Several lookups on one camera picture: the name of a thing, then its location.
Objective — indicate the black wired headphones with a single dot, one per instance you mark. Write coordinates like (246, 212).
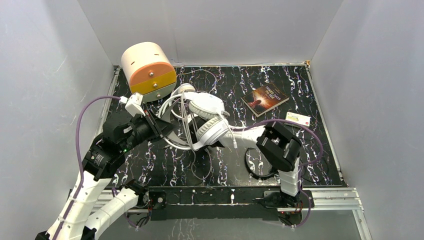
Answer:
(257, 166)

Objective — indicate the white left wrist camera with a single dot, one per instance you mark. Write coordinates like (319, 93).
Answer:
(133, 105)

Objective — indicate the orange brown paperback book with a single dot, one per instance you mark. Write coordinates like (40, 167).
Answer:
(265, 99)

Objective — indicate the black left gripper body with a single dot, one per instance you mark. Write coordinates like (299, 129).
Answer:
(154, 124)

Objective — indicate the large white over-ear headphones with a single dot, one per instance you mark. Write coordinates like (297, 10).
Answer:
(212, 125)

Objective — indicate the pastel mini drawer cabinet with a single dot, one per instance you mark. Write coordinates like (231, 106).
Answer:
(148, 71)

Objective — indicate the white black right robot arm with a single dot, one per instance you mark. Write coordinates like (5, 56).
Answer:
(281, 148)

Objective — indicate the small white on-ear headphones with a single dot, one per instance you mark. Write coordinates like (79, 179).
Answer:
(180, 97)

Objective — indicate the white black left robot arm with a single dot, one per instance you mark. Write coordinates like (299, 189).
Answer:
(120, 134)

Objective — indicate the small white green box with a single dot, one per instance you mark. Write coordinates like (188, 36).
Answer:
(295, 119)

